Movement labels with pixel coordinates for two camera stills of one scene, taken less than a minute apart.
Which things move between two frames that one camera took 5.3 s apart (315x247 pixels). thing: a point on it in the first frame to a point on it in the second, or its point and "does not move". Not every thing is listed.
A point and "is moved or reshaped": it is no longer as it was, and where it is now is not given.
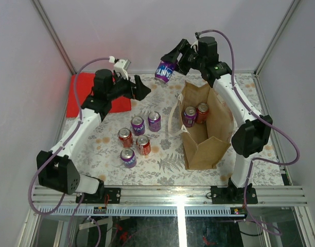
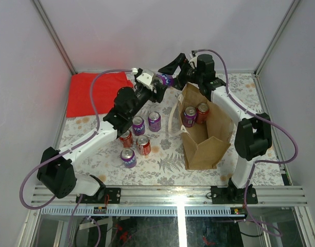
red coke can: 202,112 does not move
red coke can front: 143,145 does not move
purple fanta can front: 128,158 does not move
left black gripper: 141,90 to 157,95
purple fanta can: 138,124 does not move
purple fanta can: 189,116 does not move
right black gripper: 173,55 to 179,83
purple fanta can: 154,121 does not move
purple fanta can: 164,71 is moved or reshaped
